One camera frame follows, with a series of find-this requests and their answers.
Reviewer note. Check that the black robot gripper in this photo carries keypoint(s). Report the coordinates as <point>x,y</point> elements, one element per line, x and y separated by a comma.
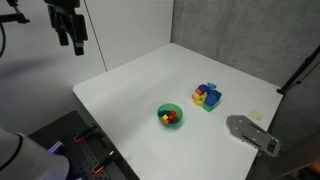
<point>68,20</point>

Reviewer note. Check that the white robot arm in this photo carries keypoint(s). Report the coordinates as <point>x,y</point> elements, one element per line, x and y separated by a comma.
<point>30,158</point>

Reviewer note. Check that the dark green block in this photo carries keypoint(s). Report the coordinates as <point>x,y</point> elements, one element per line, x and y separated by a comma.
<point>162,112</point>

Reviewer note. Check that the yellow block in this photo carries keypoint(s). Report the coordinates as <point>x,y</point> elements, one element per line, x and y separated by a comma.
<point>165,117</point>

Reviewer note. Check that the green plastic bowl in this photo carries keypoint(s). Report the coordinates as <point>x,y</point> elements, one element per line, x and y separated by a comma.
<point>178,113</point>

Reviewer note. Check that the large blue block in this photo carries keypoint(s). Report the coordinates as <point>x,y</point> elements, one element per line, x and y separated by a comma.
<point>210,99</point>

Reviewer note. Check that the black red-tipped clamp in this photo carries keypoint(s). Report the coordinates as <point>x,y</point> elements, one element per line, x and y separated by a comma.
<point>85,132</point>
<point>104,162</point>

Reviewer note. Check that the black perforated base board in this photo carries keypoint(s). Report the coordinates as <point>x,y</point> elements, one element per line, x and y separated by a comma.
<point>83,156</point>

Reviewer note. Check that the orange toy piece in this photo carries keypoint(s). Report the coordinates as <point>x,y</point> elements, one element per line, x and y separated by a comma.
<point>198,91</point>

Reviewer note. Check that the yellow toy pieces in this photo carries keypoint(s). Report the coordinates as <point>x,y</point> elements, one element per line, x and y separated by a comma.
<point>198,99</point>

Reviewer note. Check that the purple toy ball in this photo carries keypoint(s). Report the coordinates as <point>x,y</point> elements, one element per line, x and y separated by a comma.
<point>203,88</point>

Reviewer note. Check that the light blue toy figure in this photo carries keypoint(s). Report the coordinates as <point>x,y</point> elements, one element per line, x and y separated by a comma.
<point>211,85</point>

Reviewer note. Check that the green toy box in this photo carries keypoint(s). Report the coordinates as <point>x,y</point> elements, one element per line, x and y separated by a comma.
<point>213,106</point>

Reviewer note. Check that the pale yellow tape patch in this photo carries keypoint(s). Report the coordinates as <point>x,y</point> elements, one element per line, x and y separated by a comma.
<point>256,115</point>

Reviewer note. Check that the grey metal mounting plate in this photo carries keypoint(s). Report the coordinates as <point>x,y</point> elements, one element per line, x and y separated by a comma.
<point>253,134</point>

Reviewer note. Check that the black stand pole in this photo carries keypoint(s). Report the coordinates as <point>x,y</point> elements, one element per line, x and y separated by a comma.
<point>298,71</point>

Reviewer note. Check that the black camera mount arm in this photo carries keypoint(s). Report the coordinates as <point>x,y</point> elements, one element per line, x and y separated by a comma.
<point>13,16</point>

